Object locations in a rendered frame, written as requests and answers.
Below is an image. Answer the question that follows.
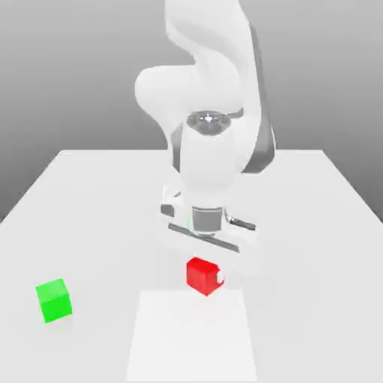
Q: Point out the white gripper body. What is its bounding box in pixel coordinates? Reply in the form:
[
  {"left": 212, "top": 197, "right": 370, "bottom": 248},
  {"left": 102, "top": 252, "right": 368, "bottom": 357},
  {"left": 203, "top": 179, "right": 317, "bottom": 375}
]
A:
[{"left": 159, "top": 221, "right": 259, "bottom": 264}]

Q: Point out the small red cube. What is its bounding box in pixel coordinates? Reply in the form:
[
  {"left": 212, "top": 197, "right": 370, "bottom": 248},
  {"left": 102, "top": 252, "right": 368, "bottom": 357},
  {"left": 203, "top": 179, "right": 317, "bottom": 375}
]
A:
[{"left": 186, "top": 256, "right": 225, "bottom": 297}]

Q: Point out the small green cube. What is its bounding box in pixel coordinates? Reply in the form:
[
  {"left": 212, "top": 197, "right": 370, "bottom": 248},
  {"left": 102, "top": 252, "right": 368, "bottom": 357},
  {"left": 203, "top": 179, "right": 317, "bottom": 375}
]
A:
[{"left": 34, "top": 278, "right": 73, "bottom": 324}]

